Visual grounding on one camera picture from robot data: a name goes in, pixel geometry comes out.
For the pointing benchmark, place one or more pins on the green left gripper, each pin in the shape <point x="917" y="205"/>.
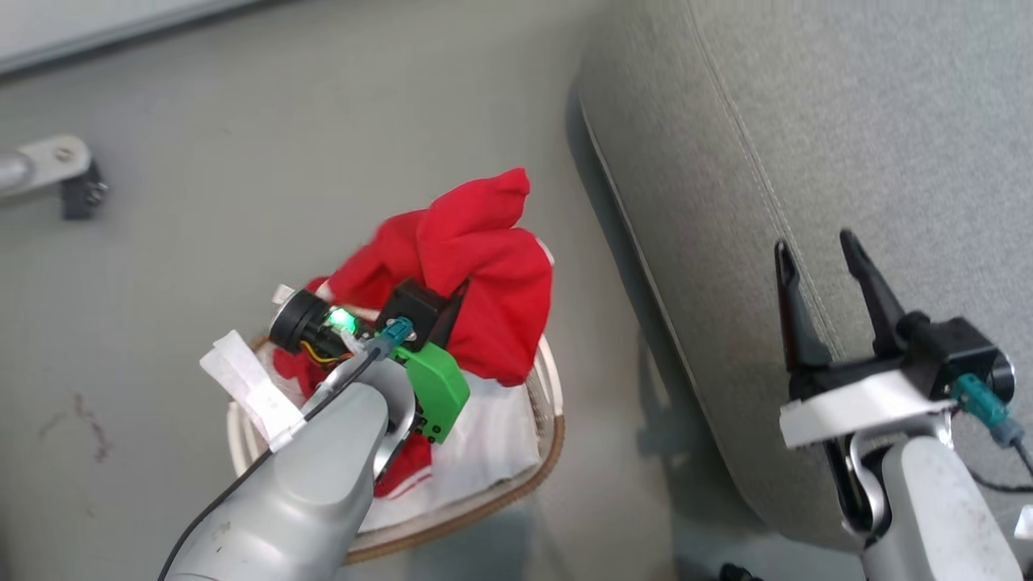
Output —
<point x="436" y="391"/>

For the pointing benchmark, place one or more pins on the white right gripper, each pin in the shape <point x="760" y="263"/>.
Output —
<point x="855" y="399"/>

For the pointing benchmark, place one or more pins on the red clothing with white trim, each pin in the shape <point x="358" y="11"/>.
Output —
<point x="484" y="258"/>

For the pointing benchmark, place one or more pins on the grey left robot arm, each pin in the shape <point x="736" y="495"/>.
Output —
<point x="307" y="484"/>

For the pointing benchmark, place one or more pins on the white laundry basket brown rim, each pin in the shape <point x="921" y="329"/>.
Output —
<point x="550" y="395"/>

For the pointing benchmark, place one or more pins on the white cloth basket liner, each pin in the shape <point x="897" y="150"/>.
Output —
<point x="492" y="436"/>

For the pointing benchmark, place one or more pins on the grey fabric sofa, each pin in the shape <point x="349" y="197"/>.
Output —
<point x="807" y="121"/>

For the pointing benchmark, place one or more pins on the white tape strip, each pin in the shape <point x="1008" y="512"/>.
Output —
<point x="250" y="387"/>

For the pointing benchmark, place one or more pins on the black caster wheel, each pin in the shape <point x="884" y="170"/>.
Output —
<point x="83" y="194"/>

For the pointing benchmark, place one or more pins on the grey metal partition leg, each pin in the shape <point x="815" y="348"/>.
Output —
<point x="40" y="165"/>

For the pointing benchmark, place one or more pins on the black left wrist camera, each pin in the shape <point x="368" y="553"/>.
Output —
<point x="411" y="307"/>

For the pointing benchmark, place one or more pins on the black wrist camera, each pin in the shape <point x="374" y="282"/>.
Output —
<point x="956" y="347"/>
<point x="411" y="307"/>

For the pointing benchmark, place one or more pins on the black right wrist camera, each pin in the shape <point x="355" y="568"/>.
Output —
<point x="956" y="347"/>

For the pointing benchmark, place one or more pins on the grey partition bottom rail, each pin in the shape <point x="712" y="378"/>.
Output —
<point x="81" y="49"/>

